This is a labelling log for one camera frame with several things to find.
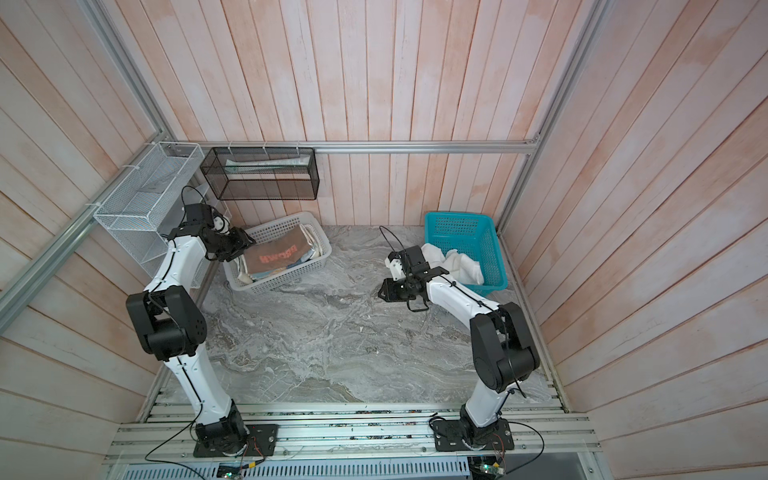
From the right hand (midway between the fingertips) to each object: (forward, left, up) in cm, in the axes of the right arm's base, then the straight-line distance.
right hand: (383, 293), depth 91 cm
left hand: (+12, +42, +8) cm, 44 cm away
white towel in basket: (+8, -25, +4) cm, 26 cm away
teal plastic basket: (+34, -36, -8) cm, 50 cm away
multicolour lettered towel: (+20, +40, -3) cm, 44 cm away
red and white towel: (+18, +24, -1) cm, 30 cm away
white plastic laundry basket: (+27, +45, 0) cm, 52 cm away
